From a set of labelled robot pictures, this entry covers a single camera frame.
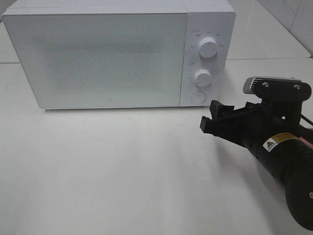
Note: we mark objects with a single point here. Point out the pink round plate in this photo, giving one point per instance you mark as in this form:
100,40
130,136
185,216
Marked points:
306,135

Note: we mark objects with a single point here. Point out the white round knob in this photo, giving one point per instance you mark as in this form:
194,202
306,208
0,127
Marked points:
208,47
203,78

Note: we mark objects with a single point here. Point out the round white door button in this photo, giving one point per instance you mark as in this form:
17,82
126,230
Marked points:
198,97

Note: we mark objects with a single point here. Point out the lower white round knob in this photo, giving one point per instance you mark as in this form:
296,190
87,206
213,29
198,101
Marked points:
203,78

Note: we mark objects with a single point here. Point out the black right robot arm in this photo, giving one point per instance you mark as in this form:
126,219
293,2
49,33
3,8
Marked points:
298,185

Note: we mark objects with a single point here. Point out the white microwave oven body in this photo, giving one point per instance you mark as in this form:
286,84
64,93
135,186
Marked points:
84,54

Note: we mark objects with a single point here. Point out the white microwave door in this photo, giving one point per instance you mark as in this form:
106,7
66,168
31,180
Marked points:
101,61

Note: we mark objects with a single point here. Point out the upper white round knob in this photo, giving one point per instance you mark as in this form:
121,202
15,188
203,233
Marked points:
208,47

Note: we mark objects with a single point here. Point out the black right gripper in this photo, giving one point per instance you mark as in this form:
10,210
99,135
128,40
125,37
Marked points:
269,130

